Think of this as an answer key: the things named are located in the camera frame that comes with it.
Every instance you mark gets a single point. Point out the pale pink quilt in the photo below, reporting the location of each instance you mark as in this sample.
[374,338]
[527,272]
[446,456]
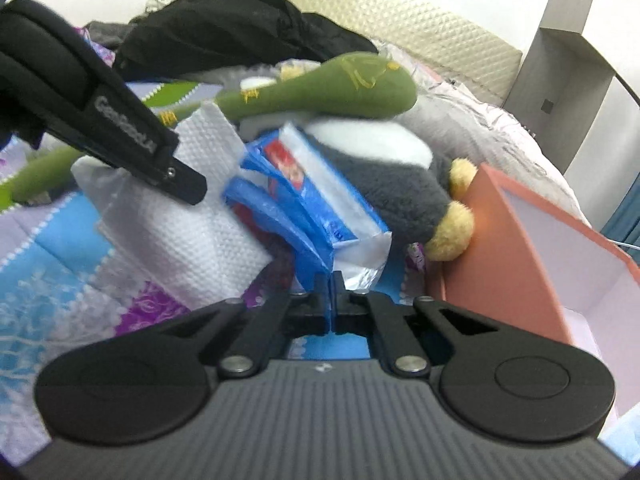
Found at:
[525,140]

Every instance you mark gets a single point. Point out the blue curtain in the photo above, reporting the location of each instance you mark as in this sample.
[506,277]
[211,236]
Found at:
[625,225]

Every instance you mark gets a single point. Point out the green plush stick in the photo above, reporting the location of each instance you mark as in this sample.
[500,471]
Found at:
[360,85]

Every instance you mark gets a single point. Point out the grey cloth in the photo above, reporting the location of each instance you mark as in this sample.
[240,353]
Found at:
[105,32]

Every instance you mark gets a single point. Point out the white paper towel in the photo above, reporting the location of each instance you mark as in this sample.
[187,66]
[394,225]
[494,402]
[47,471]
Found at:
[200,210]

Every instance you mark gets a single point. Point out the grey wall shelf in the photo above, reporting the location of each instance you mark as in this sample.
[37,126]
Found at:
[565,60]

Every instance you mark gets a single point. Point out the blue plastic snack packet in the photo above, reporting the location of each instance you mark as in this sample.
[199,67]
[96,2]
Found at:
[310,185]

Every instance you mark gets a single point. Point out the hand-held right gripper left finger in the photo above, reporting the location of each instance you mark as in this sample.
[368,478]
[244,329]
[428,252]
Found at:
[322,305]

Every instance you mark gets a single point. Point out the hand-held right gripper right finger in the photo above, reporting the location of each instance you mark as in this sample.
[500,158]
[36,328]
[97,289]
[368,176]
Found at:
[340,305]

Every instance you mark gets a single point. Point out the pink cardboard box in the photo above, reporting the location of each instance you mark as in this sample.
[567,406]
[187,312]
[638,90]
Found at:
[500,260]

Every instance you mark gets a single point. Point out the striped floral bed sheet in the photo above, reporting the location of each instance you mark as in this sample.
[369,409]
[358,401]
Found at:
[50,270]

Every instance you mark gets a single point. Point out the grey penguin plush toy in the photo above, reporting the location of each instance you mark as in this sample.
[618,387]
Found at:
[390,185]

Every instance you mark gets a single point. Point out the cream quilted headboard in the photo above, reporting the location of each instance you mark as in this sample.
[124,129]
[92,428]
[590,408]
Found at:
[425,20]

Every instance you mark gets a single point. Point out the black garment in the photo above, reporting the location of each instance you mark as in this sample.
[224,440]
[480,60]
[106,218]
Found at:
[225,25]

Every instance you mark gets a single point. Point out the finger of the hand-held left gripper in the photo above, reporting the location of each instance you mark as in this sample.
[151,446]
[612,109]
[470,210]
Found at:
[150,150]

